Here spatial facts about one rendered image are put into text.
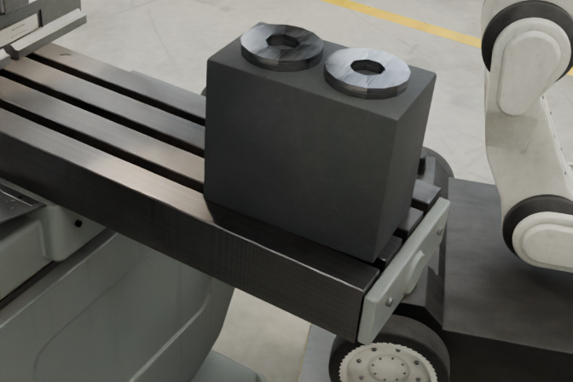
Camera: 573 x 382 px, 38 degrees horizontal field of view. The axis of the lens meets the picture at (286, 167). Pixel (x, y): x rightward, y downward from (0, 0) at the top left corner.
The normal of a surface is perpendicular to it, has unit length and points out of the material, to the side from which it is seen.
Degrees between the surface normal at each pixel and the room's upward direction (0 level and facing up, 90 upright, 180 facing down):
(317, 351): 0
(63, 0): 90
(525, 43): 90
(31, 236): 90
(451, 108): 0
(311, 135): 90
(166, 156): 0
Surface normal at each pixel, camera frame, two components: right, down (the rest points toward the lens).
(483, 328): 0.07, -0.82
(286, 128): -0.46, 0.48
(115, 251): 0.86, 0.34
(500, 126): -0.22, 0.84
